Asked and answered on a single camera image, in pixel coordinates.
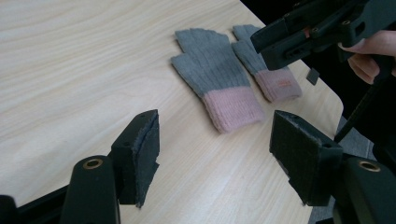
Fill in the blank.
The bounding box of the grey pink knit glove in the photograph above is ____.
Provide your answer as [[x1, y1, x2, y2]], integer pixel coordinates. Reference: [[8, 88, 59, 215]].
[[170, 27, 266, 134]]

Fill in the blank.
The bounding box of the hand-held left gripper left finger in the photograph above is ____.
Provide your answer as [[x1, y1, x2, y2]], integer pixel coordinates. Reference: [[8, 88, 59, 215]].
[[109, 108, 161, 209]]

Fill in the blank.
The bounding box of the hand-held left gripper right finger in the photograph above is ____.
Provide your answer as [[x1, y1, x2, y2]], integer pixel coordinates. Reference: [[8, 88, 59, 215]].
[[269, 109, 344, 207]]

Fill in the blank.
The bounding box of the grey pink glove orange tag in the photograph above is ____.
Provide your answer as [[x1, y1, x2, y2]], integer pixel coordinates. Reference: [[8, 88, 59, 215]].
[[232, 23, 304, 104]]

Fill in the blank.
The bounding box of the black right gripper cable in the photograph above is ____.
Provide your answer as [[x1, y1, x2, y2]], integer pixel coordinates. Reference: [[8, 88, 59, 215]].
[[333, 55, 396, 144]]

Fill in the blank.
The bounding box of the dark table edge clip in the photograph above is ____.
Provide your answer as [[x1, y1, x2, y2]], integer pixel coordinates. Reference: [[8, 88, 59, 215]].
[[305, 67, 321, 86]]

